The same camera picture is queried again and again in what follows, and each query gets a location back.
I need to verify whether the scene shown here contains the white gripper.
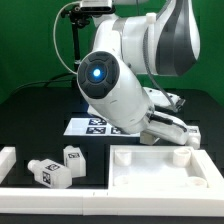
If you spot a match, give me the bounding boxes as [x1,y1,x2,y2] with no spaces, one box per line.
[140,112,189,145]

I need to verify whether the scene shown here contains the white square tabletop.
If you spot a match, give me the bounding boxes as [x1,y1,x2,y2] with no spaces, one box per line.
[108,145,224,191]

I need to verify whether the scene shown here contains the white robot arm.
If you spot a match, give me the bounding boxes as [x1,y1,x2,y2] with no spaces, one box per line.
[77,0,200,145]

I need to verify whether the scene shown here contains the white tag sheet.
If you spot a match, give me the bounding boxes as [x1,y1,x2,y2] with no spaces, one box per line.
[64,117,140,137]

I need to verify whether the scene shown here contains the white U-shaped fence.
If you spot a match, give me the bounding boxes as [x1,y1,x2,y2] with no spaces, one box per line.
[0,147,224,218]

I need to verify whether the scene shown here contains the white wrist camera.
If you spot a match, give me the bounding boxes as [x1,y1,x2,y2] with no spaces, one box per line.
[144,87,185,112]

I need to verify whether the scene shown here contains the black cable on table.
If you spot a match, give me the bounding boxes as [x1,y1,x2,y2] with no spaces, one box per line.
[7,73,81,101]

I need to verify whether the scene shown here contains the black camera stand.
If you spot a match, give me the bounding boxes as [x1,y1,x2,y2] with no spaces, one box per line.
[60,0,115,73]

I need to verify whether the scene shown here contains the white cable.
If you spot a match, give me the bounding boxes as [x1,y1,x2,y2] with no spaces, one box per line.
[52,1,84,78]

